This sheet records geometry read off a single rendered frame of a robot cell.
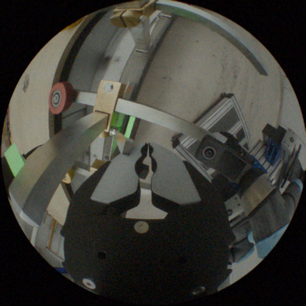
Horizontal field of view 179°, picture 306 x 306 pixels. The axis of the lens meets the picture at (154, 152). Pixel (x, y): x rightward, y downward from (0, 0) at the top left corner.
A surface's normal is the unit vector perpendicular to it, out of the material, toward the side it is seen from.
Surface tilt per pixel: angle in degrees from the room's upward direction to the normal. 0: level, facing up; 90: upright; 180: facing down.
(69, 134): 90
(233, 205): 90
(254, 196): 91
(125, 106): 0
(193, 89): 0
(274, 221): 90
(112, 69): 0
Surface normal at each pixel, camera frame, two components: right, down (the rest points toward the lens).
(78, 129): 0.35, -0.80
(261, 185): -0.61, -0.68
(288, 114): -0.97, -0.20
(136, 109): 0.02, 0.52
